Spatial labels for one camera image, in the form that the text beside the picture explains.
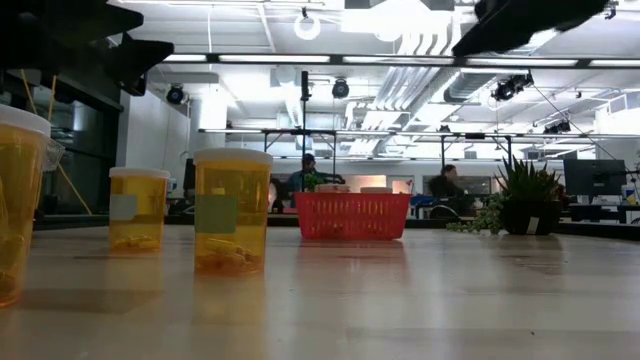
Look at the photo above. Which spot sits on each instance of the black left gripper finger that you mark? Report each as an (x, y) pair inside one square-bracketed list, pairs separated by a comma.
[(142, 57), (105, 20)]

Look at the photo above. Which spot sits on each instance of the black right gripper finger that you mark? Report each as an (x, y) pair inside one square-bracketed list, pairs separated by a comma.
[(495, 35)]

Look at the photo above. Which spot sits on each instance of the small amber bottle white label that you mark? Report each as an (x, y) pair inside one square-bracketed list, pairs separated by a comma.
[(137, 225)]

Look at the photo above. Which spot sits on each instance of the amber pill bottle green label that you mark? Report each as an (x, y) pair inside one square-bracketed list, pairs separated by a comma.
[(232, 180)]

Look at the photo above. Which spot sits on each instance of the large amber pill bottle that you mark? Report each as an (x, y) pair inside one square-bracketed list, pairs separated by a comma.
[(20, 200)]

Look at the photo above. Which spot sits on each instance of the red plastic basket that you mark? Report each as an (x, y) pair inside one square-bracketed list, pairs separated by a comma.
[(352, 215)]

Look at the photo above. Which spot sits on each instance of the clear plastic cup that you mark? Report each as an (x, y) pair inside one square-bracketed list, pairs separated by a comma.
[(54, 155)]

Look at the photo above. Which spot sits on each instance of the small dark monitor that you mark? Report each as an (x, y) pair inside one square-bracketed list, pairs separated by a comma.
[(189, 173)]

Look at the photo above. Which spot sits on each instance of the white spray bottle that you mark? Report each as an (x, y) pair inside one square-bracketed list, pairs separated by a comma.
[(172, 187)]

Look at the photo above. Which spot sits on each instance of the yellow stick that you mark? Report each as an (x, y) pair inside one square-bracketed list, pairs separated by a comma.
[(75, 190)]

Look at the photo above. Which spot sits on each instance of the person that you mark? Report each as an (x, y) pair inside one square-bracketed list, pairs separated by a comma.
[(305, 177), (445, 187)]

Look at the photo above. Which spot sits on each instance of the black vertical stand pole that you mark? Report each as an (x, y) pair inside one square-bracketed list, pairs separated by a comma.
[(304, 100)]

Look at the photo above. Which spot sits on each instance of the black computer monitor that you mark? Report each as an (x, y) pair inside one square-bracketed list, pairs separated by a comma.
[(594, 177)]

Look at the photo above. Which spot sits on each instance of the blue bin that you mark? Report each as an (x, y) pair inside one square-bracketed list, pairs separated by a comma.
[(425, 200)]

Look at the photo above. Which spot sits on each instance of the trailing green bead plant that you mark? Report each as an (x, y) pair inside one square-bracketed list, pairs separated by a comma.
[(487, 217)]

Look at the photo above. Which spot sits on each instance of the succulent in black pot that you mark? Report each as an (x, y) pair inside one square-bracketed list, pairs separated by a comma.
[(530, 215)]

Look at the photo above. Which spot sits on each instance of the white container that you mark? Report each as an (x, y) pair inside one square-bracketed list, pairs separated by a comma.
[(630, 195)]

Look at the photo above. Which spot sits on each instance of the black round ceiling camera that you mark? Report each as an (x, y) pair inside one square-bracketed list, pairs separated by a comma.
[(340, 89), (175, 95)]

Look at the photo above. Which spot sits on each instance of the black camera on boom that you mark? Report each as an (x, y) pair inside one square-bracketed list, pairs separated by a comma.
[(510, 87)]

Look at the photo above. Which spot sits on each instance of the black metal workstation frame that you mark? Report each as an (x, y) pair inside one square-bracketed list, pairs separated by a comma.
[(300, 132)]

